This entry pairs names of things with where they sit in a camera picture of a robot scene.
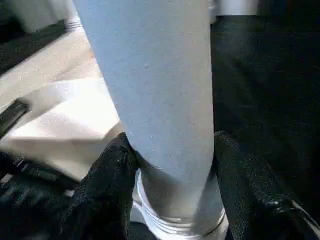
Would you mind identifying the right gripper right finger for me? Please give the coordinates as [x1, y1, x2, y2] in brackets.
[214, 131, 320, 240]

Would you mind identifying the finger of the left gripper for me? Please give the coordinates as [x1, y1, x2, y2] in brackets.
[0, 151, 81, 203]

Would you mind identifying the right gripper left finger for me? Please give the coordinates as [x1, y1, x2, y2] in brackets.
[59, 132, 141, 240]

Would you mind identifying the white plastic table top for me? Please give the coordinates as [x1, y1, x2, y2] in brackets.
[0, 29, 131, 183]

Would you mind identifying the black work mat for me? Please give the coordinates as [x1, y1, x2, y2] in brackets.
[0, 14, 320, 240]

